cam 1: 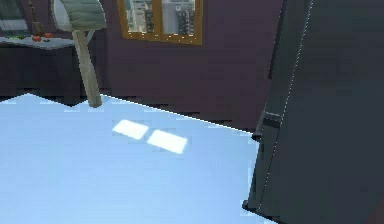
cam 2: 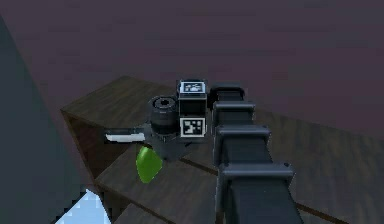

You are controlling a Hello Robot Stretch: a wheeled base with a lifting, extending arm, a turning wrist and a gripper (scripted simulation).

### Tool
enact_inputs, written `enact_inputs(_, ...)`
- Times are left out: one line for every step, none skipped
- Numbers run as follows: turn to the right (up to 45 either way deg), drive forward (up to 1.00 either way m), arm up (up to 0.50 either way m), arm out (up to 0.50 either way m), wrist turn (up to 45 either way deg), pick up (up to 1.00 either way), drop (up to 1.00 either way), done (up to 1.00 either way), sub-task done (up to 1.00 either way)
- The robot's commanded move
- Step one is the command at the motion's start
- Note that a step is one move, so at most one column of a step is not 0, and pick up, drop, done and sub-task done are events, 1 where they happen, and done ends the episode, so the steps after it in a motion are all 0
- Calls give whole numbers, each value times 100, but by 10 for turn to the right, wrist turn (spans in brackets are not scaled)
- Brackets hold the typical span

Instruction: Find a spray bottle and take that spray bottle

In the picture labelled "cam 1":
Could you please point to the wooden framed window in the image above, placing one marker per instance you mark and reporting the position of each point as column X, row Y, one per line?
column 160, row 20

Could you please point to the dark grey fridge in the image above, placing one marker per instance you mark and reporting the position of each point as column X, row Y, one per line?
column 326, row 116

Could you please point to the dark counter with pale top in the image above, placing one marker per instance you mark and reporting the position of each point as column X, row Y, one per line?
column 36, row 66

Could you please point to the red tomato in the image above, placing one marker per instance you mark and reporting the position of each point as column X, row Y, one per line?
column 36, row 38
column 48, row 35

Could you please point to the window above counter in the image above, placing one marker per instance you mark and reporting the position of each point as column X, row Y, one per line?
column 11, row 18

